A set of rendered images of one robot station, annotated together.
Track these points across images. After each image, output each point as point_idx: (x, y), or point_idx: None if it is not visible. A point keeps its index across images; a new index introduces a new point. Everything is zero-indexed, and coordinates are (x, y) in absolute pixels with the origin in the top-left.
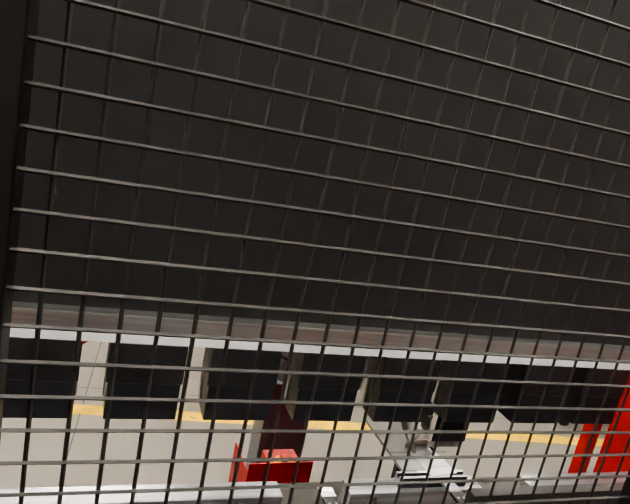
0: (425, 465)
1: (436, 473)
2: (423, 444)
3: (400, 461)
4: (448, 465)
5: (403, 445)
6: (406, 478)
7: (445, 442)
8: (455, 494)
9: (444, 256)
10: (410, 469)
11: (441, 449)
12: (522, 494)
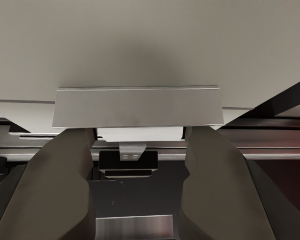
0: (108, 132)
1: (123, 140)
2: (179, 98)
3: (25, 121)
4: (181, 132)
5: (57, 76)
6: (38, 139)
7: (123, 232)
8: (125, 154)
9: None
10: (55, 132)
11: (249, 102)
12: None
